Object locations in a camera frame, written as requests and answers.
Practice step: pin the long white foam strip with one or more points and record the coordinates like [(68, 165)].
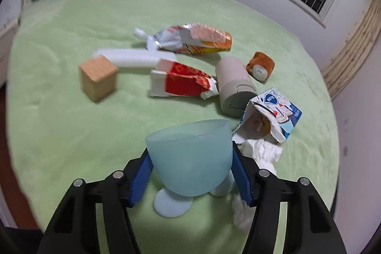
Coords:
[(134, 57)]

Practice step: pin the translucent blue footed cup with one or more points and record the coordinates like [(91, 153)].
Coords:
[(190, 158)]

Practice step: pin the beige patterned curtain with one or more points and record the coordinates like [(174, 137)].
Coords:
[(357, 42)]

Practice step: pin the grey cylindrical container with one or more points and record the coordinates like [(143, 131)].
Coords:
[(233, 78)]

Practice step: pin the orange and white snack bag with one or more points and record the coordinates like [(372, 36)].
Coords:
[(205, 36)]

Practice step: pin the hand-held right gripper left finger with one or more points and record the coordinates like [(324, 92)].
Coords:
[(141, 179)]

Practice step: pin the blue and white milk carton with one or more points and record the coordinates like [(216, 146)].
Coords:
[(282, 111)]

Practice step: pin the orange cup-shaped toy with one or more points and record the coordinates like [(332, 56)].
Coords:
[(263, 62)]

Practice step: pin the torn red and white carton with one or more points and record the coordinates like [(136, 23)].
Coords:
[(181, 83)]

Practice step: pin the green pillow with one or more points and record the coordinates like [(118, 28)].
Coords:
[(59, 138)]

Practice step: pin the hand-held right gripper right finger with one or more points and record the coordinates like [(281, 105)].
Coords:
[(241, 179)]

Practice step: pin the crumpled white wrapper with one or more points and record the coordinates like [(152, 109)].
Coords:
[(140, 33)]

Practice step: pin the wooden block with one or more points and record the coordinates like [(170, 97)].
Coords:
[(98, 78)]

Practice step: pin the crumpled white tissue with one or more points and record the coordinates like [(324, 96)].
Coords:
[(262, 152)]

